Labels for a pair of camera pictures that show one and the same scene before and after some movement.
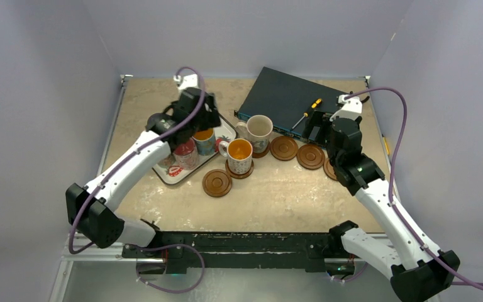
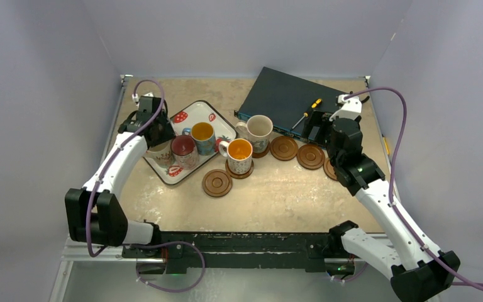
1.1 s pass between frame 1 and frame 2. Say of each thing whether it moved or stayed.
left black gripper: moved
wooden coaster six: stayed
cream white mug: stayed
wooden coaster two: stayed
